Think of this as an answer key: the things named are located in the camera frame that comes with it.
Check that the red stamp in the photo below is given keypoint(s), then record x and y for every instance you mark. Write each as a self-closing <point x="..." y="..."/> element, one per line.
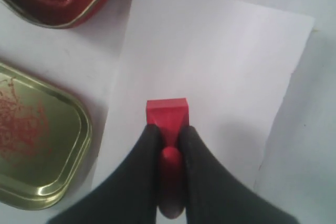
<point x="170" y="115"/>

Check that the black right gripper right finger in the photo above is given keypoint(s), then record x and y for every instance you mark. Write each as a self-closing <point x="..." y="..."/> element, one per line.
<point x="215" y="195"/>

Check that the gold tin lid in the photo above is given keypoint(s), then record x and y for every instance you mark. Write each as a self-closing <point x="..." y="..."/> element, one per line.
<point x="45" y="135"/>

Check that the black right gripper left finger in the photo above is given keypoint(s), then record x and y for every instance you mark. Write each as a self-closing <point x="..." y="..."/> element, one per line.
<point x="129" y="194"/>

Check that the white paper sheet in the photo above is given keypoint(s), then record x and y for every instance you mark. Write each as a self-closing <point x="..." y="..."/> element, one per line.
<point x="230" y="60"/>

